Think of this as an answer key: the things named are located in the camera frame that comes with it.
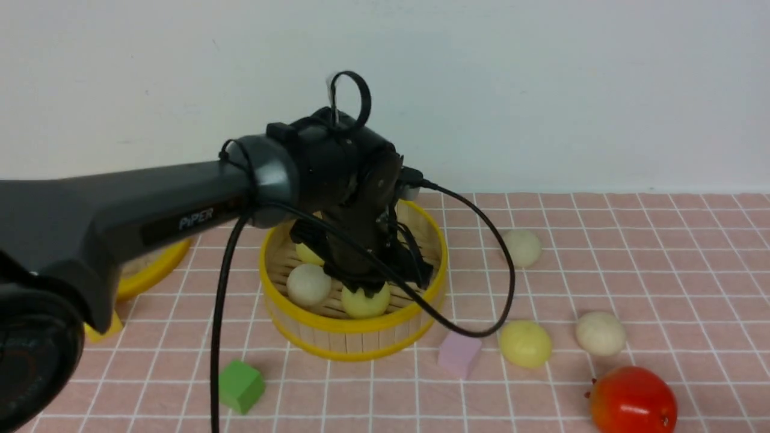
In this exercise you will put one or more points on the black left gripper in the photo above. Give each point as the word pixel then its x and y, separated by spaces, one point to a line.
pixel 361 250

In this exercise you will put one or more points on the yellow bun bottom edge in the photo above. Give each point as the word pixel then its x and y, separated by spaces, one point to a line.
pixel 358 305

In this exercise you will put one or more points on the white bun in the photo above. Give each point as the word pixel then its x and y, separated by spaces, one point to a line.
pixel 600 334
pixel 524 247
pixel 308 286

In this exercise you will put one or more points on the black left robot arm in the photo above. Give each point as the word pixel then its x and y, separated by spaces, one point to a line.
pixel 65 242

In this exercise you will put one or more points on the bamboo steamer tray yellow rim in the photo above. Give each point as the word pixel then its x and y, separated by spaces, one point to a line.
pixel 326 331

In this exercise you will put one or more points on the bamboo steamer lid yellow rim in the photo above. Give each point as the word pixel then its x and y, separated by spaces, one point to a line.
pixel 143 273

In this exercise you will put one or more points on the pink cube block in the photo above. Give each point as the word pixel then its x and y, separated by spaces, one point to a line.
pixel 458 354

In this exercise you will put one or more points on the green cube block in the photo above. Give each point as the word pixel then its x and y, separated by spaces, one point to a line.
pixel 240 386

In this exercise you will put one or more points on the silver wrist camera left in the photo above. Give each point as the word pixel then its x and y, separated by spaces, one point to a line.
pixel 408 184

